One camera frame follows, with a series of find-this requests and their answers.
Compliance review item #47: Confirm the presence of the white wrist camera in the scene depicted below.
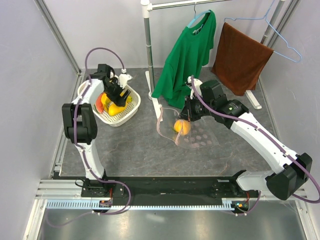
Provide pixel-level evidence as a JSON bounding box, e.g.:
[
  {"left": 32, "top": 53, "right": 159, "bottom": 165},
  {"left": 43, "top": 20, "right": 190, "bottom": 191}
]
[
  {"left": 118, "top": 73, "right": 133, "bottom": 89},
  {"left": 186, "top": 77, "right": 205, "bottom": 98}
]

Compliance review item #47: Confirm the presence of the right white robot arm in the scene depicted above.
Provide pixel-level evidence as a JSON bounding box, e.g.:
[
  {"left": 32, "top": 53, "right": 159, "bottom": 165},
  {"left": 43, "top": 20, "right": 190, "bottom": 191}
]
[{"left": 179, "top": 76, "right": 313, "bottom": 201}]

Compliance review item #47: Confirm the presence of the yellow banana bunch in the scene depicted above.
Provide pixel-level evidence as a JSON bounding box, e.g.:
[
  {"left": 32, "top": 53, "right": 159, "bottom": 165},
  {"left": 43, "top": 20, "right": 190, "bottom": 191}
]
[{"left": 101, "top": 93, "right": 132, "bottom": 112}]

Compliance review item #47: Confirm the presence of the right aluminium frame post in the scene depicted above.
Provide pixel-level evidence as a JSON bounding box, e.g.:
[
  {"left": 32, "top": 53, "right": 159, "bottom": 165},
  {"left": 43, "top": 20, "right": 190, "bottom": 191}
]
[{"left": 267, "top": 0, "right": 302, "bottom": 48}]

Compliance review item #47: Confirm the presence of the watermelon slice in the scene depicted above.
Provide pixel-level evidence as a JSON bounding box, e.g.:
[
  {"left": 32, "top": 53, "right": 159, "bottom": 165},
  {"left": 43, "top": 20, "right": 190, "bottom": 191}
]
[{"left": 95, "top": 94, "right": 104, "bottom": 114}]

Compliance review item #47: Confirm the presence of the white perforated plastic basket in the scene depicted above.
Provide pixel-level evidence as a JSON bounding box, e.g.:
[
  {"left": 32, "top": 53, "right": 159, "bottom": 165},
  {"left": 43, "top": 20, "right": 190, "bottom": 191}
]
[{"left": 71, "top": 79, "right": 141, "bottom": 127}]

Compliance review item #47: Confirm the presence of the clear zip top bag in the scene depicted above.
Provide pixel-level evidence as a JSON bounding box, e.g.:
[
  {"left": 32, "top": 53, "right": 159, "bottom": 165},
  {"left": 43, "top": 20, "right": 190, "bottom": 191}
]
[{"left": 156, "top": 107, "right": 219, "bottom": 150}]

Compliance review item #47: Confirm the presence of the left aluminium frame post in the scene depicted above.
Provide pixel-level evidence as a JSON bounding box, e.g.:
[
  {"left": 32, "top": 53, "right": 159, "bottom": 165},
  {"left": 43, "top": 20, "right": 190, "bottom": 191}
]
[{"left": 34, "top": 0, "right": 82, "bottom": 75}]

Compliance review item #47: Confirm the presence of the teal shirt hanger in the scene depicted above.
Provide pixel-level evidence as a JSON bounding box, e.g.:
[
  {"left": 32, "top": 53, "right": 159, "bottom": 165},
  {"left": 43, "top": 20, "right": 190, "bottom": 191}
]
[{"left": 187, "top": 1, "right": 211, "bottom": 28}]

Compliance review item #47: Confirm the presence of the yellow mango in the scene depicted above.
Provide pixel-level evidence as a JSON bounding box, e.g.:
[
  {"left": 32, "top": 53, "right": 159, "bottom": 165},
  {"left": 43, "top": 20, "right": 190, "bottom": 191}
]
[{"left": 107, "top": 104, "right": 126, "bottom": 116}]

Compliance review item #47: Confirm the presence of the white clothes rack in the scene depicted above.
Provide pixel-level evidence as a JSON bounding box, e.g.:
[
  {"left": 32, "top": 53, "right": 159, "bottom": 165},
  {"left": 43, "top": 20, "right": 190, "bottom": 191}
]
[{"left": 140, "top": 0, "right": 285, "bottom": 119}]

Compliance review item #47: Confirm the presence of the purple cable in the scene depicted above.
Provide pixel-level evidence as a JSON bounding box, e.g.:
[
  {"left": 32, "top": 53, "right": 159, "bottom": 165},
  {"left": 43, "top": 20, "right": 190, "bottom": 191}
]
[
  {"left": 191, "top": 74, "right": 320, "bottom": 204},
  {"left": 72, "top": 46, "right": 132, "bottom": 216}
]

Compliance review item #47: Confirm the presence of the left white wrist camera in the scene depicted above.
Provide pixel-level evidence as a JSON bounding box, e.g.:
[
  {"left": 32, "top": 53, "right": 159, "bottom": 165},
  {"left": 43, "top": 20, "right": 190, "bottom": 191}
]
[{"left": 118, "top": 73, "right": 133, "bottom": 89}]

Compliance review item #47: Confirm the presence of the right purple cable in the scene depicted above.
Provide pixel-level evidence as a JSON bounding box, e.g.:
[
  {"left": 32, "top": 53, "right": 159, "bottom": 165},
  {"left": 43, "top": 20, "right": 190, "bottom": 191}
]
[{"left": 191, "top": 74, "right": 320, "bottom": 204}]

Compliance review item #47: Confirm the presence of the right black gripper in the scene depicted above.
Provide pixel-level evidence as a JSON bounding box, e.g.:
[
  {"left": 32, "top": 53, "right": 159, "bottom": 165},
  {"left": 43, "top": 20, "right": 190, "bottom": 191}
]
[{"left": 178, "top": 93, "right": 215, "bottom": 122}]

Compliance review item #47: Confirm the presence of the white slotted cable duct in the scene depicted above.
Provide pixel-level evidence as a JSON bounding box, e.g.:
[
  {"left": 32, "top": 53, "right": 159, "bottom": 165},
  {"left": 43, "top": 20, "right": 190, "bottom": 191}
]
[{"left": 46, "top": 199, "right": 249, "bottom": 211}]

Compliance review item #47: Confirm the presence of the light blue wire hanger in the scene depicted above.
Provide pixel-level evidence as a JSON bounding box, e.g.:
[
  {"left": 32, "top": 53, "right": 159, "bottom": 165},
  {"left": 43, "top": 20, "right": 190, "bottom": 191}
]
[{"left": 223, "top": 0, "right": 303, "bottom": 64}]

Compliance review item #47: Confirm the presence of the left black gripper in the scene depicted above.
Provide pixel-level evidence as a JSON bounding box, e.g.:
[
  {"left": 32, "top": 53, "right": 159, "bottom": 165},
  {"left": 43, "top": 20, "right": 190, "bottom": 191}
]
[{"left": 103, "top": 78, "right": 131, "bottom": 108}]

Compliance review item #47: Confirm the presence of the aluminium frame post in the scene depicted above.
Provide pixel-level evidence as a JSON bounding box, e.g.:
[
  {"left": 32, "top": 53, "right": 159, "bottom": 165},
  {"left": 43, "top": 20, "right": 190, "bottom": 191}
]
[
  {"left": 34, "top": 0, "right": 82, "bottom": 75},
  {"left": 267, "top": 0, "right": 302, "bottom": 48}
]

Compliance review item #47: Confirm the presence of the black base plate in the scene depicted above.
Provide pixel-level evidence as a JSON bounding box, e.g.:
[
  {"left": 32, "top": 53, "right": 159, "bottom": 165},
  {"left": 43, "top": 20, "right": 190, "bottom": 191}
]
[{"left": 81, "top": 172, "right": 259, "bottom": 208}]

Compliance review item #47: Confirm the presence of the brown towel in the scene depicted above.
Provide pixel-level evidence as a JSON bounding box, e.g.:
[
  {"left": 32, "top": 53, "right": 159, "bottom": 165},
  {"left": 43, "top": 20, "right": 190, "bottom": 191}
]
[{"left": 211, "top": 22, "right": 274, "bottom": 96}]

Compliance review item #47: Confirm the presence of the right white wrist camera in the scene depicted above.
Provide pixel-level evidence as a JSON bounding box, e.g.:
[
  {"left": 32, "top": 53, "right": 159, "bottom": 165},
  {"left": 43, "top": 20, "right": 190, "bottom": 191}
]
[{"left": 186, "top": 77, "right": 205, "bottom": 98}]

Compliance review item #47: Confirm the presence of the green t-shirt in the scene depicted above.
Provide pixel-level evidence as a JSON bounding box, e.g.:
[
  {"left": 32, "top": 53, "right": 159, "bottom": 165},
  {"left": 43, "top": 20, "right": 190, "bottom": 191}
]
[{"left": 151, "top": 10, "right": 217, "bottom": 109}]

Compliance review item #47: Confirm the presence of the orange peach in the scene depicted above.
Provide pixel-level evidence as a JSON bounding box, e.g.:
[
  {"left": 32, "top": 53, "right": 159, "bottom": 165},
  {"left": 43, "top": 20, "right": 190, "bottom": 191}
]
[{"left": 173, "top": 119, "right": 191, "bottom": 136}]

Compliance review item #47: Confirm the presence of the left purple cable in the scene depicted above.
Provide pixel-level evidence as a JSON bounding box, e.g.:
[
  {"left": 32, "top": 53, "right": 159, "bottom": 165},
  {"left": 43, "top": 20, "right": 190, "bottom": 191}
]
[{"left": 72, "top": 46, "right": 132, "bottom": 216}]

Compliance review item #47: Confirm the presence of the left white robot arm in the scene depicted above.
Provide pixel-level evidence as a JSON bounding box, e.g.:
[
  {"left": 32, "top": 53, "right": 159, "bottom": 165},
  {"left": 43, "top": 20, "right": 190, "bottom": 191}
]
[{"left": 62, "top": 64, "right": 132, "bottom": 198}]

